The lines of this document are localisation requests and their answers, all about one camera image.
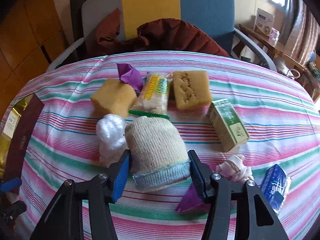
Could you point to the white plastic bag ball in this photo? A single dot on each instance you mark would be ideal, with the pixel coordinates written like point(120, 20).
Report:
point(110, 131)

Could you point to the purple origami paper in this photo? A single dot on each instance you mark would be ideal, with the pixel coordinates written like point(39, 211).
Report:
point(130, 76)

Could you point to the yellow sponge block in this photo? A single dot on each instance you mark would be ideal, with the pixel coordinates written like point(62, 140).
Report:
point(114, 97)

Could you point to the wooden side table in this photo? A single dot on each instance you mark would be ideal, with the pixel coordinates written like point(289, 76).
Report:
point(276, 48)

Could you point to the wooden wardrobe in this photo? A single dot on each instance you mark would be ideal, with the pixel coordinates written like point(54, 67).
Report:
point(31, 39)

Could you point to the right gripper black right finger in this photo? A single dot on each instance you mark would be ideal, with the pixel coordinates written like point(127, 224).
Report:
point(214, 190)

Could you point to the gold square tin tray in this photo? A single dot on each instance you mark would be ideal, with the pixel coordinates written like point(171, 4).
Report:
point(9, 129)

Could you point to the pink patterned curtain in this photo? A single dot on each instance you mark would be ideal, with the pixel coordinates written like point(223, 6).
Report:
point(300, 31)

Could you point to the green white small box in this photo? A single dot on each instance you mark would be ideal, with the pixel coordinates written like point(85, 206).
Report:
point(227, 124)

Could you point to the cream knitted sock roll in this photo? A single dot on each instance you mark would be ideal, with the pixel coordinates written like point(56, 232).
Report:
point(159, 154)

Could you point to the white product box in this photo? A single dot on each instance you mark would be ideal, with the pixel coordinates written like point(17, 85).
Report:
point(263, 22)

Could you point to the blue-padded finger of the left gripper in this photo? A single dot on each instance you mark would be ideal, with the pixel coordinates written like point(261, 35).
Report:
point(10, 185)

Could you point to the dark red jacket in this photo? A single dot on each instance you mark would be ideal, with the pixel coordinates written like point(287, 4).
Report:
point(163, 34)

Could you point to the striped pink green tablecloth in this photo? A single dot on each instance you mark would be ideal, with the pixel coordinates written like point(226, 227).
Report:
point(278, 113)

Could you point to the purple snack packet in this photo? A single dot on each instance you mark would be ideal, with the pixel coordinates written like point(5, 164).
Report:
point(190, 201)

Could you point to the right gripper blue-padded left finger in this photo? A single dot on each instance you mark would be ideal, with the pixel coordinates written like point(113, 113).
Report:
point(105, 189)

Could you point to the grey yellow blue armchair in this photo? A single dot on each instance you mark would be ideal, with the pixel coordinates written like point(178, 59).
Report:
point(215, 17)

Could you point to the pink white sock bundle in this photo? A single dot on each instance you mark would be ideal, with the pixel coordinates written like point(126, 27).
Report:
point(234, 169)

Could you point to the rice cracker snack packet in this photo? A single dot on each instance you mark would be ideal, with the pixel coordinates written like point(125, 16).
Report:
point(154, 97)

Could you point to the blue Tempo tissue pack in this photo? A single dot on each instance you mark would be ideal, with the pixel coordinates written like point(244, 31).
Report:
point(275, 187)

